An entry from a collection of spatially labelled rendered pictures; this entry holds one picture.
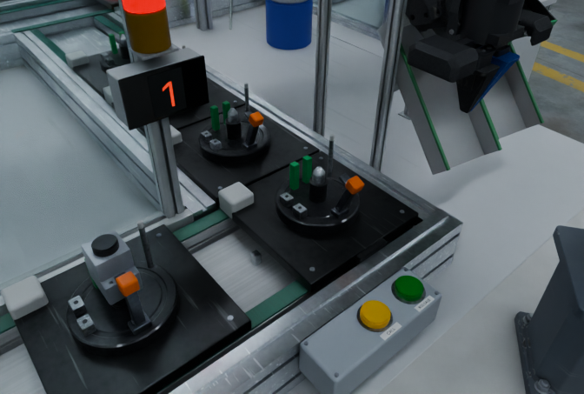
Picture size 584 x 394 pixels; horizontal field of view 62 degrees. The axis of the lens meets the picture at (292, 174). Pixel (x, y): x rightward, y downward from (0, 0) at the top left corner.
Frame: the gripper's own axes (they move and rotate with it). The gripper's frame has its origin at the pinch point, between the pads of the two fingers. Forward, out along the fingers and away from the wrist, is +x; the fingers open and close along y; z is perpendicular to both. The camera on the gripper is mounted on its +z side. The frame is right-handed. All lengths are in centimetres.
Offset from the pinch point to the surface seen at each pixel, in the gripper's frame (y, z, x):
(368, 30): -80, 87, 38
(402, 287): 7.4, -1.4, 28.3
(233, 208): 16.8, 26.7, 27.6
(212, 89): -4, 67, 29
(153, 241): 30, 29, 29
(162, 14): 23.0, 29.3, -4.9
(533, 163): -53, 9, 39
